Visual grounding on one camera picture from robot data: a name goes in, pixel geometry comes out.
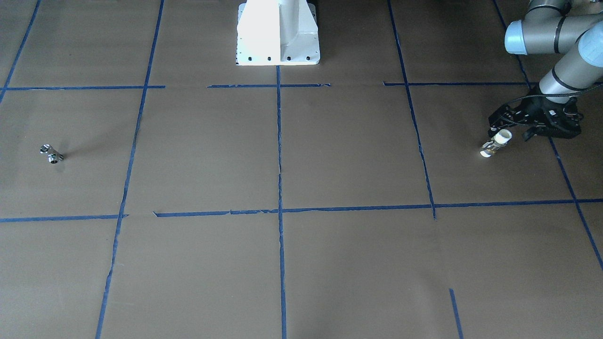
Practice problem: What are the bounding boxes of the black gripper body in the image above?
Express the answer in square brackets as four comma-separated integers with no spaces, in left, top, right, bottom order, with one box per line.
[488,97,582,139]

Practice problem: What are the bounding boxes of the white PPR pipe brass valve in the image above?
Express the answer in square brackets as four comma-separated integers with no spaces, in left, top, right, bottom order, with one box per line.
[480,129,513,157]

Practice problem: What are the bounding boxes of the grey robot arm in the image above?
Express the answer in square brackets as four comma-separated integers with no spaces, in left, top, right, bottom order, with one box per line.
[488,0,603,141]

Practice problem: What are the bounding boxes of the small chrome metal fitting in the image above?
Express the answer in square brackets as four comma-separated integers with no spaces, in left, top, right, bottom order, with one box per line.
[40,144,64,164]

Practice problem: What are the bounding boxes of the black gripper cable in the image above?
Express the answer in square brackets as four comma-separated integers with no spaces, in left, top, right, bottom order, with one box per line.
[490,84,603,130]

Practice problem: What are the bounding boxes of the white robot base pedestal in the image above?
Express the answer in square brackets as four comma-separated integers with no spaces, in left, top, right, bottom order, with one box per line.
[236,0,321,66]

